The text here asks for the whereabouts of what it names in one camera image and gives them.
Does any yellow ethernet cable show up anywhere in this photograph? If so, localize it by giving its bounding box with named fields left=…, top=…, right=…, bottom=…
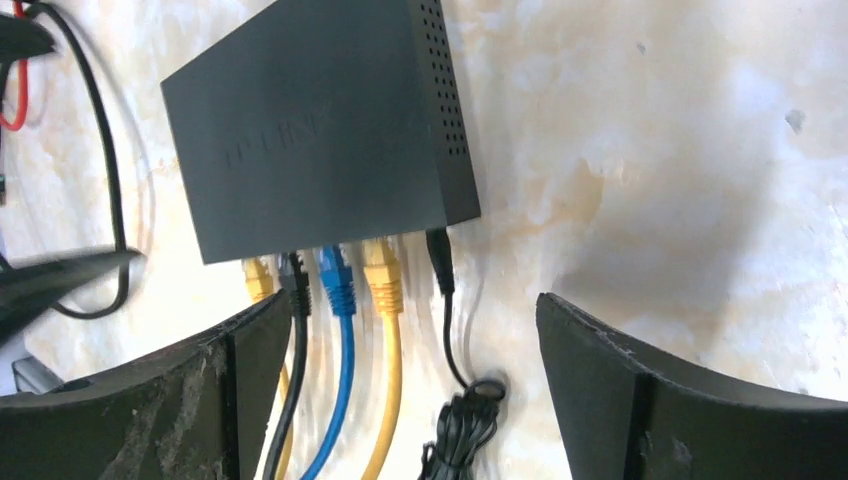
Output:
left=241, top=256, right=294, bottom=480
left=360, top=238, right=405, bottom=480

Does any blue ethernet cable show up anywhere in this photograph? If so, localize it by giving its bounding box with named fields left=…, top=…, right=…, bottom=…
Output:
left=299, top=245, right=358, bottom=480

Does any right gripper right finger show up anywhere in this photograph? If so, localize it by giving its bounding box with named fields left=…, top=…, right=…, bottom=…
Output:
left=536, top=293, right=847, bottom=479

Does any red cable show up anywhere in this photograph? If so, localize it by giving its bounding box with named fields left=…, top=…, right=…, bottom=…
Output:
left=0, top=0, right=31, bottom=132

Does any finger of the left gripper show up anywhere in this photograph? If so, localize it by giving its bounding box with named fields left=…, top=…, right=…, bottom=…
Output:
left=1, top=248, right=143, bottom=344

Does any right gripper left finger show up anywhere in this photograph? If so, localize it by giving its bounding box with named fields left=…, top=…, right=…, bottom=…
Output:
left=1, top=293, right=291, bottom=480

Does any black network switch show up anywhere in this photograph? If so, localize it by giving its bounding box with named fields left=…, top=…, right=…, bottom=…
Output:
left=161, top=1, right=481, bottom=264

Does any black switch power adapter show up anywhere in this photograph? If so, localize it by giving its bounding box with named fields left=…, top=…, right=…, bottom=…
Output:
left=419, top=228, right=507, bottom=480

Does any black ethernet cable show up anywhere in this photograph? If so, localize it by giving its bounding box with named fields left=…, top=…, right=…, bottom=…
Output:
left=262, top=251, right=313, bottom=480

